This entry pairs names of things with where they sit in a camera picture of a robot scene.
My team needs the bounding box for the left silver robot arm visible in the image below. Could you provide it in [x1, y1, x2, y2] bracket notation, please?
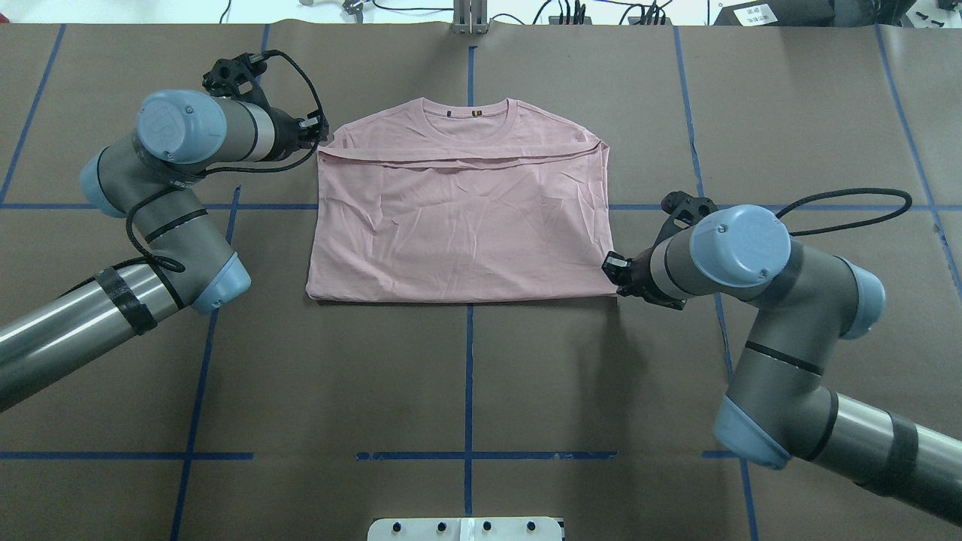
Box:
[1, 89, 329, 410]

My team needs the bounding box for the aluminium frame post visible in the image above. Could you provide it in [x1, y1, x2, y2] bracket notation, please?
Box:
[451, 0, 490, 35]

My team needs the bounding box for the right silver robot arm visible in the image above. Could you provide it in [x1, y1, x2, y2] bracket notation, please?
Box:
[601, 204, 961, 526]

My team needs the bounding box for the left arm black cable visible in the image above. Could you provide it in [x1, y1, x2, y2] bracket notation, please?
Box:
[124, 49, 328, 275]

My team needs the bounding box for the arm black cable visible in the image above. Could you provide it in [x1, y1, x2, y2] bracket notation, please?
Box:
[124, 49, 328, 275]
[774, 188, 914, 237]

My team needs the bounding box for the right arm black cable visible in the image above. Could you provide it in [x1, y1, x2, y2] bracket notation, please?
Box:
[774, 188, 914, 237]

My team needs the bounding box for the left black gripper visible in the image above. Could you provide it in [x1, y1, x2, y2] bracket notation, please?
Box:
[282, 112, 329, 155]

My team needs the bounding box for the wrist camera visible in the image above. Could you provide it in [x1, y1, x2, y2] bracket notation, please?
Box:
[201, 53, 269, 109]
[661, 191, 718, 231]

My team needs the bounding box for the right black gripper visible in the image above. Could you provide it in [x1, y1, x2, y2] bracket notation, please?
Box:
[601, 251, 686, 310]

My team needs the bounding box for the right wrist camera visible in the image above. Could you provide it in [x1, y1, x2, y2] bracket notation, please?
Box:
[661, 191, 718, 231]

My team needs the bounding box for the black power box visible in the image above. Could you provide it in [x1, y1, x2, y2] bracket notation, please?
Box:
[711, 1, 835, 27]

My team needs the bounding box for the pink Snoopy t-shirt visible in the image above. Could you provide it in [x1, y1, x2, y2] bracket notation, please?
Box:
[305, 97, 615, 304]

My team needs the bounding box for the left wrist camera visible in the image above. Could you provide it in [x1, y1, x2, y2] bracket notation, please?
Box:
[201, 53, 269, 109]

